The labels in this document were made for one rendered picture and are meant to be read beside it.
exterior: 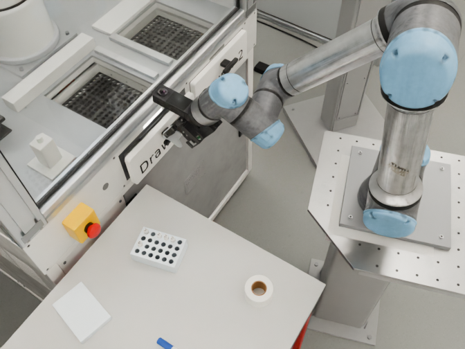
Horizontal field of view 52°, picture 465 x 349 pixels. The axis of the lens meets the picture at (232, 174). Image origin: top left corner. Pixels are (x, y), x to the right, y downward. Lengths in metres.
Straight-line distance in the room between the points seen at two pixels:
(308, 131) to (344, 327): 0.99
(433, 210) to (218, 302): 0.64
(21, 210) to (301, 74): 0.67
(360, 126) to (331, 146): 1.06
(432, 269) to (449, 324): 0.83
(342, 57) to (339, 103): 1.31
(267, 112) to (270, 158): 1.33
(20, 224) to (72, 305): 0.26
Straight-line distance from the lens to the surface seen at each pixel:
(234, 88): 1.03
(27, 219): 1.15
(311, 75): 1.08
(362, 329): 2.04
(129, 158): 1.28
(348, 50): 1.03
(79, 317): 1.27
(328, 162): 1.46
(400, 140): 0.97
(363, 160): 1.48
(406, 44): 0.83
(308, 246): 2.16
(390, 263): 1.33
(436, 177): 1.51
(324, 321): 2.03
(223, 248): 1.29
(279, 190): 2.30
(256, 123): 1.06
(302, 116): 2.55
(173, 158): 1.57
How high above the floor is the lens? 1.92
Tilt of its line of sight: 55 degrees down
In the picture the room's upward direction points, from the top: 2 degrees counter-clockwise
